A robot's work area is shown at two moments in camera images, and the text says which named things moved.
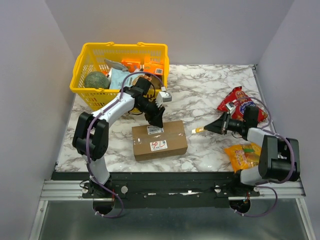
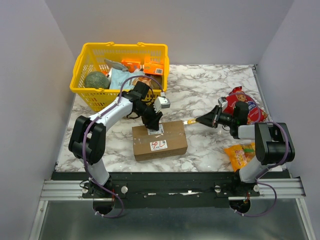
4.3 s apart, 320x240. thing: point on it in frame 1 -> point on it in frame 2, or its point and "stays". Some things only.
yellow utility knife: [198, 130] -> [190, 121]
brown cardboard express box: [150, 141] stays
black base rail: [164, 190] stays
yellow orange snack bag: [245, 156] stays
